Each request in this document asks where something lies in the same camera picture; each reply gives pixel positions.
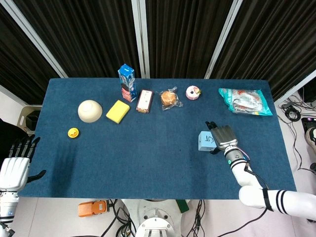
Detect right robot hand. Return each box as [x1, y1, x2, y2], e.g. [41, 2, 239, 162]
[205, 120, 239, 155]

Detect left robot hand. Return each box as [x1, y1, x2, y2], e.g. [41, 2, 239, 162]
[0, 136, 47, 192]

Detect light blue number cube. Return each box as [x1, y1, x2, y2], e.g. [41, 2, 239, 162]
[197, 131, 219, 152]

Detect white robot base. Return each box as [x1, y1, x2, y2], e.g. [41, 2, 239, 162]
[122, 198, 190, 237]

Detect teal snack bag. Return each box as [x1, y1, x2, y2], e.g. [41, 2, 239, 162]
[218, 88, 274, 117]

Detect beige plastic crate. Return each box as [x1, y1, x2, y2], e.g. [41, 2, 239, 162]
[19, 104, 42, 135]

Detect pink toy donut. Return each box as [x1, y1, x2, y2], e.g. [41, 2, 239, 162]
[185, 85, 202, 100]

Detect blue table cloth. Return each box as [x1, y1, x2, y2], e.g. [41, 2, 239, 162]
[18, 78, 297, 200]

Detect wrapped bun in plastic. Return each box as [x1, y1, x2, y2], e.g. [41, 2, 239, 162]
[158, 86, 184, 111]

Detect yellow rubber duck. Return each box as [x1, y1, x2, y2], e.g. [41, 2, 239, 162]
[67, 127, 80, 139]

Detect green block under table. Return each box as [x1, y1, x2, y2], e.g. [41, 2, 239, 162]
[175, 199, 190, 213]

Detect brown snack bar packet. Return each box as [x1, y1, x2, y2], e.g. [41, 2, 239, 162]
[136, 89, 155, 114]

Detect orange power tool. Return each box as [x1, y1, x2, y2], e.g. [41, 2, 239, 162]
[78, 200, 110, 218]

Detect sneaker shoe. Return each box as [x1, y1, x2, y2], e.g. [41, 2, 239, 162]
[305, 127, 316, 146]

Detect cream upturned bowl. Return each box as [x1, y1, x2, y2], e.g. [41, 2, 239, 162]
[78, 99, 103, 123]

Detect yellow sponge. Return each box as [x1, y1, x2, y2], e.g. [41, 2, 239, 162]
[106, 99, 131, 124]

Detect blue cookie box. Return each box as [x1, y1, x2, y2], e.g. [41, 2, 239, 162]
[117, 64, 138, 103]

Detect black cable bundle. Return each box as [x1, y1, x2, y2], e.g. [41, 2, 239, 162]
[278, 95, 316, 123]

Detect black floor cables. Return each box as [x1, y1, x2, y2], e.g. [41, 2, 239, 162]
[100, 199, 138, 237]

